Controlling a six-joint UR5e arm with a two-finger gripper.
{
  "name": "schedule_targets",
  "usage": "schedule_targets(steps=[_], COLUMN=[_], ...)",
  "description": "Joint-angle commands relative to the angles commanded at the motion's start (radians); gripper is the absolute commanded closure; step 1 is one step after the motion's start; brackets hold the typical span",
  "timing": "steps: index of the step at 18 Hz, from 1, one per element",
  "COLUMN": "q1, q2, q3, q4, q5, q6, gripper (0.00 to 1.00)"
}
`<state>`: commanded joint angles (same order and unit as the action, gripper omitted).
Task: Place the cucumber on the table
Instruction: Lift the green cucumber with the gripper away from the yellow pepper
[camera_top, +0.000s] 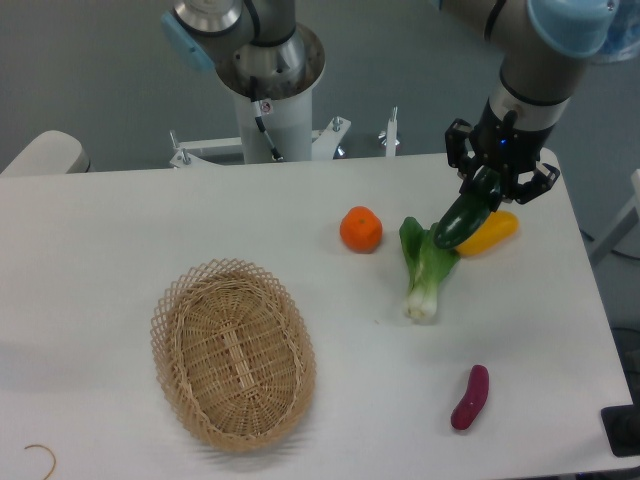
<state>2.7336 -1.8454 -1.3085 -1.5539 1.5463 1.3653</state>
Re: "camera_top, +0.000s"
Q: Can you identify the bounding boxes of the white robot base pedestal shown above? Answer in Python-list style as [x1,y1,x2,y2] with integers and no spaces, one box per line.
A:
[170,24,351,168]

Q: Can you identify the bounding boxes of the black cable on pedestal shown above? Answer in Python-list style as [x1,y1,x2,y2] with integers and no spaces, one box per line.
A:
[248,75,284,162]

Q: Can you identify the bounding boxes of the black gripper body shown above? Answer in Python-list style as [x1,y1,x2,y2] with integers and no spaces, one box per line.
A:
[468,93,556,175]

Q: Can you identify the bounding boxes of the woven wicker basket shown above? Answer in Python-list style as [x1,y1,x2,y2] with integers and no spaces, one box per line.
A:
[151,259,316,453]

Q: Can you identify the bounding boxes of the dark green cucumber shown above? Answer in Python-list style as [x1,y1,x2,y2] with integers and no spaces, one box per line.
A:
[434,167,503,250]

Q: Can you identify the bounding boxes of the black device at table edge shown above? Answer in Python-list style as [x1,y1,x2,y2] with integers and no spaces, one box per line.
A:
[601,405,639,458]

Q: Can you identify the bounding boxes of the green bok choy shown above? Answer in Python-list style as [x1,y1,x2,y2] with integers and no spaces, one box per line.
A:
[399,216,460,324]

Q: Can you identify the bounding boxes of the orange tangerine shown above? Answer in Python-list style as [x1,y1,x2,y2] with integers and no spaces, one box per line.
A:
[339,206,383,254]

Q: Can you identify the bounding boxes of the purple sweet potato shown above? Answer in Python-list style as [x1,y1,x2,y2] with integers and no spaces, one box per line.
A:
[450,364,490,431]

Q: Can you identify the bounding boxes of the white chair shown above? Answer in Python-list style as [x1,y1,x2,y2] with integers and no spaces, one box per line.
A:
[1,130,93,178]

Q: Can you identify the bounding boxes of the tan rubber band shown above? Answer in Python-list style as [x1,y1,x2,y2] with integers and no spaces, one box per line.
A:
[23,443,58,478]

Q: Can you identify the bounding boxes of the yellow bell pepper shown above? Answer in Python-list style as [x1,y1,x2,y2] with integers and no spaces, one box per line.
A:
[455,211,520,257]

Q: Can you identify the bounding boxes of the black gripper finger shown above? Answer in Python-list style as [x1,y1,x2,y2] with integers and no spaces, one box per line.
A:
[445,118,475,194]
[512,163,560,205]

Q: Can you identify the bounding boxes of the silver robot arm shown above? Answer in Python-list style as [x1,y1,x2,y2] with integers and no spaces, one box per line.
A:
[161,1,618,205]

